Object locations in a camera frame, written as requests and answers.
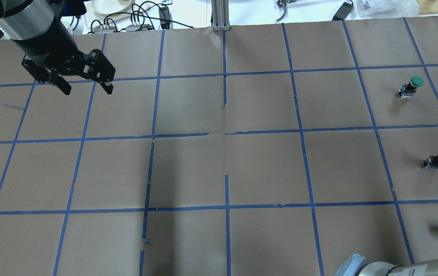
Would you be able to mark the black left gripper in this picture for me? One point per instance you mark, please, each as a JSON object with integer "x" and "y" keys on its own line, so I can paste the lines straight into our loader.
{"x": 48, "y": 43}

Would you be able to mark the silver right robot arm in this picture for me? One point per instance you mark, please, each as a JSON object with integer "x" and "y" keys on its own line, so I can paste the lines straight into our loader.
{"x": 357, "y": 265}

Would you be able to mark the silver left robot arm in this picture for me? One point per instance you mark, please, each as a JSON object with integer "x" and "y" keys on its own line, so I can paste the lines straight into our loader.
{"x": 25, "y": 19}

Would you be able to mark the green push button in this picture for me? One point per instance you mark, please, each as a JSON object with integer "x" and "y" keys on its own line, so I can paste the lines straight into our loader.
{"x": 408, "y": 90}

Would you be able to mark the beige round plate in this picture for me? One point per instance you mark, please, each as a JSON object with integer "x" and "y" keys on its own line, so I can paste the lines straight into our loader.
{"x": 106, "y": 7}

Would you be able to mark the black power adapter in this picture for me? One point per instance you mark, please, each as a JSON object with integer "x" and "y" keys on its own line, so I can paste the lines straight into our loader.
{"x": 344, "y": 10}

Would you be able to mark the aluminium frame post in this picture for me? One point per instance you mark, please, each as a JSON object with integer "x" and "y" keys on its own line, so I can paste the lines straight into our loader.
{"x": 220, "y": 15}

